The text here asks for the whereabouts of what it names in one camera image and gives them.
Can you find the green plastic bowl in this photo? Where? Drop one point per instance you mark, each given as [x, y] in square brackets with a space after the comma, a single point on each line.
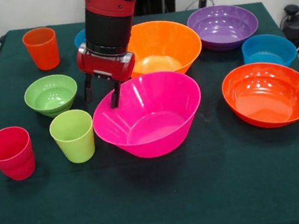
[50, 96]

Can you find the green plastic cup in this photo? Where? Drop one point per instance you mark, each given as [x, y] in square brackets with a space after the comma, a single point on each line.
[74, 143]

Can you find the orange plastic bowl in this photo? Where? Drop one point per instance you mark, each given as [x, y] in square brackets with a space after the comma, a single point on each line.
[168, 41]

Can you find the red-orange plastic bowl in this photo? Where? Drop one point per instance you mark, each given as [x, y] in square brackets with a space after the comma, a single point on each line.
[267, 97]

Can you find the purple plastic bowl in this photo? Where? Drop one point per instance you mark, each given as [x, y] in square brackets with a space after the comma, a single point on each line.
[223, 26]

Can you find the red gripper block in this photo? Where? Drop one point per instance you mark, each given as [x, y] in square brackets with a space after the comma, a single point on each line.
[105, 66]

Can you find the magenta pink plastic bowl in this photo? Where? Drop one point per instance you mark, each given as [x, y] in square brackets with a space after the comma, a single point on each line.
[154, 127]

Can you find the orange-red plastic cup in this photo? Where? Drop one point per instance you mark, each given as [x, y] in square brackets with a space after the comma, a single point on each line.
[41, 48]

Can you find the crimson pink plastic cup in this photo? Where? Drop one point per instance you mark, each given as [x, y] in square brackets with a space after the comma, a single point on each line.
[10, 156]

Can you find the dark green tablecloth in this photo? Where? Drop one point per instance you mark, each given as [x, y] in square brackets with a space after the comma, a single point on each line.
[160, 198]

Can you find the blue plastic bowl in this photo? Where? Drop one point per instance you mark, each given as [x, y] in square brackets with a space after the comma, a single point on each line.
[80, 40]
[267, 48]

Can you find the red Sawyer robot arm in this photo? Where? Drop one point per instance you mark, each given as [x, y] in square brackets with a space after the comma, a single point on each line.
[108, 21]

